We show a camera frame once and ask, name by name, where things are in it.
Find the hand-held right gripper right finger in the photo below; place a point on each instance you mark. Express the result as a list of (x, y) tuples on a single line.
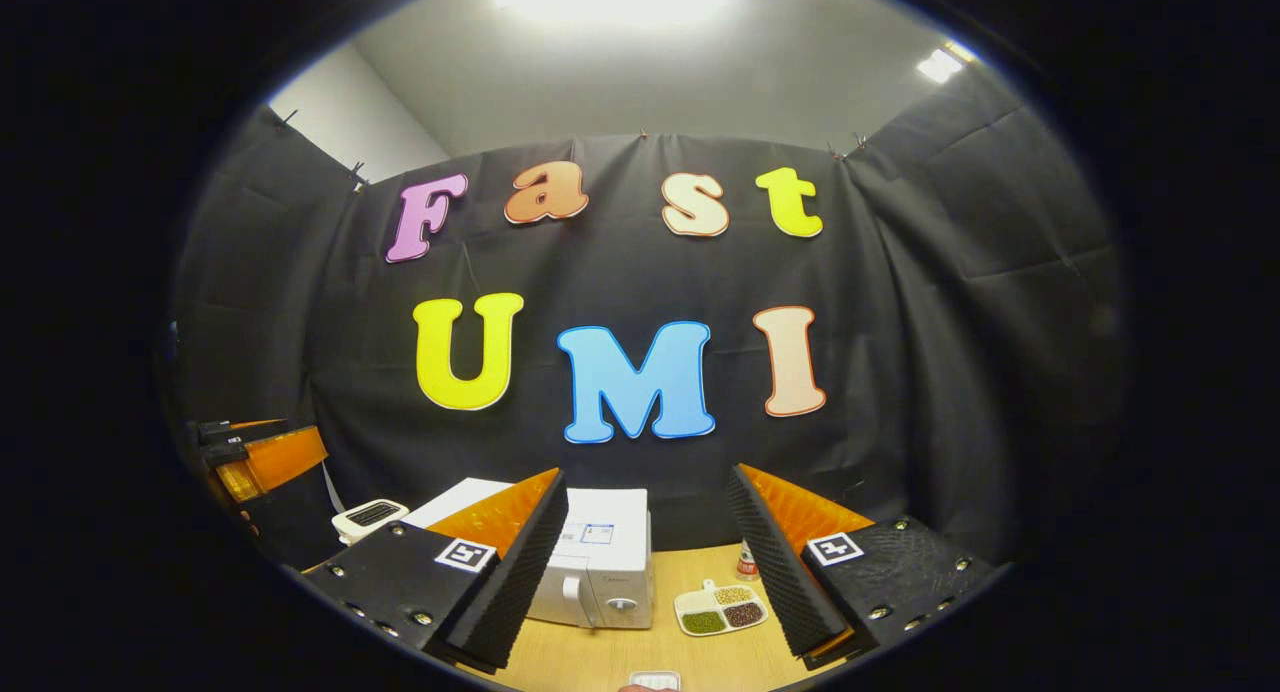
[(778, 582)]

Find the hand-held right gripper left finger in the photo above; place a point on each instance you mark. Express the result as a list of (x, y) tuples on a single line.
[(512, 592)]

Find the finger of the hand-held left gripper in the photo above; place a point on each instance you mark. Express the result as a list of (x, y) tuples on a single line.
[(280, 457), (225, 432)]

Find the white microwave oven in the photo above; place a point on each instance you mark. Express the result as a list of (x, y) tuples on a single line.
[(610, 522)]

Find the clear plastic water bottle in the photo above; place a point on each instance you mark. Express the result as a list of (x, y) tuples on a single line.
[(746, 567)]

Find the white divided dish with beans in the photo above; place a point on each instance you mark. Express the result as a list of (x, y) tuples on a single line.
[(703, 622)]

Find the white toaster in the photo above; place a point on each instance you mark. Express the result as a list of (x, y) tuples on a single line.
[(370, 517)]

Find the small white rectangular tray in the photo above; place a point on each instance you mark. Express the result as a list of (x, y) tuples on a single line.
[(655, 681)]

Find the black backdrop cloth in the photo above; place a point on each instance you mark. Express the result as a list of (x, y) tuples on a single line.
[(600, 272)]

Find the small ceiling light panel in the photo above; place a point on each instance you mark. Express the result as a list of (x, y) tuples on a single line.
[(942, 65)]

